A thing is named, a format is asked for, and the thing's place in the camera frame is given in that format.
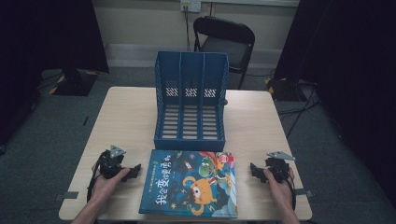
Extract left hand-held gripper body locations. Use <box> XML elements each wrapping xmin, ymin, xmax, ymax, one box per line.
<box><xmin>98</xmin><ymin>145</ymin><xmax>127</xmax><ymax>180</ymax></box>

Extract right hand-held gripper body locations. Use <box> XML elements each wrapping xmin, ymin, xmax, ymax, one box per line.
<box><xmin>264</xmin><ymin>151</ymin><xmax>296</xmax><ymax>184</ymax></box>

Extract blue monster picture book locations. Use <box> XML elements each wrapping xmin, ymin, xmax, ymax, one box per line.
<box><xmin>138</xmin><ymin>149</ymin><xmax>238</xmax><ymax>218</ymax></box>

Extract blue file rack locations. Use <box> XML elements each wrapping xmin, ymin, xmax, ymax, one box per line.
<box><xmin>153</xmin><ymin>50</ymin><xmax>231</xmax><ymax>153</ymax></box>

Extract person's right hand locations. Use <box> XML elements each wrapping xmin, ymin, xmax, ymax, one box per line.
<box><xmin>263</xmin><ymin>167</ymin><xmax>295</xmax><ymax>209</ymax></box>

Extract person's left hand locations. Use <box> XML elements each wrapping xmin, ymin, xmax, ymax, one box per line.
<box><xmin>92</xmin><ymin>166</ymin><xmax>131</xmax><ymax>204</ymax></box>

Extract grey tape strip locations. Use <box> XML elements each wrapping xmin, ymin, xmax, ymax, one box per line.
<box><xmin>54</xmin><ymin>191</ymin><xmax>79</xmax><ymax>202</ymax></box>
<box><xmin>294</xmin><ymin>189</ymin><xmax>315</xmax><ymax>199</ymax></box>

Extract black stand base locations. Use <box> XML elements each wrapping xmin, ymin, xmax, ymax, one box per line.
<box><xmin>264</xmin><ymin>77</ymin><xmax>307</xmax><ymax>103</ymax></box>
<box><xmin>48</xmin><ymin>68</ymin><xmax>100</xmax><ymax>97</ymax></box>

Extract black folding chair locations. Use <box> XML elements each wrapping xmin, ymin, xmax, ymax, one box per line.
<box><xmin>192</xmin><ymin>16</ymin><xmax>256</xmax><ymax>91</ymax></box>

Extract black curtain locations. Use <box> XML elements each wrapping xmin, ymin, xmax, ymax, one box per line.
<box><xmin>274</xmin><ymin>0</ymin><xmax>396</xmax><ymax>200</ymax></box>
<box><xmin>0</xmin><ymin>0</ymin><xmax>110</xmax><ymax>147</ymax></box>

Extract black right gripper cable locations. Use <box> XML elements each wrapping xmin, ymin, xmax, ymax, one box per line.
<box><xmin>288</xmin><ymin>173</ymin><xmax>297</xmax><ymax>211</ymax></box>

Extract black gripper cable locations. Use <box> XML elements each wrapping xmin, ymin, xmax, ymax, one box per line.
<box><xmin>288</xmin><ymin>173</ymin><xmax>297</xmax><ymax>211</ymax></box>
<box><xmin>86</xmin><ymin>155</ymin><xmax>105</xmax><ymax>203</ymax></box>

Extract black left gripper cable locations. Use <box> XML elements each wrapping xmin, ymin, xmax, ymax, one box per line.
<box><xmin>86</xmin><ymin>155</ymin><xmax>105</xmax><ymax>203</ymax></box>

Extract black floor cables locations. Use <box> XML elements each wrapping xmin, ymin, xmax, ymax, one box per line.
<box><xmin>276</xmin><ymin>83</ymin><xmax>321</xmax><ymax>139</ymax></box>

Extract black wall socket cable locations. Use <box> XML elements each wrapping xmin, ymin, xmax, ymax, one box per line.
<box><xmin>184</xmin><ymin>6</ymin><xmax>191</xmax><ymax>52</ymax></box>

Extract white wall socket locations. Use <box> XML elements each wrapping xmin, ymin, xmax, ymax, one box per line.
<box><xmin>180</xmin><ymin>0</ymin><xmax>202</xmax><ymax>13</ymax></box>

